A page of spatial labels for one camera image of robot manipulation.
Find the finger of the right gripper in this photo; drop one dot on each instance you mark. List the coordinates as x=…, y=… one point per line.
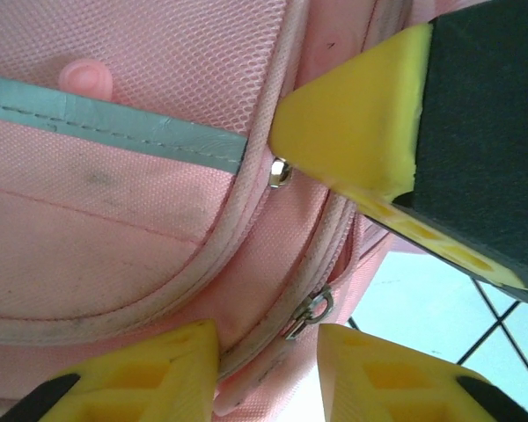
x=466, y=132

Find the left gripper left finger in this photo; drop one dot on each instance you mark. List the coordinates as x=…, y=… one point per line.
x=136, y=387

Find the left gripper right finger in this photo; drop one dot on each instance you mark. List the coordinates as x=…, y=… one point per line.
x=400, y=387

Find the pink backpack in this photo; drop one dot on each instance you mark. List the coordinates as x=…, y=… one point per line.
x=114, y=220

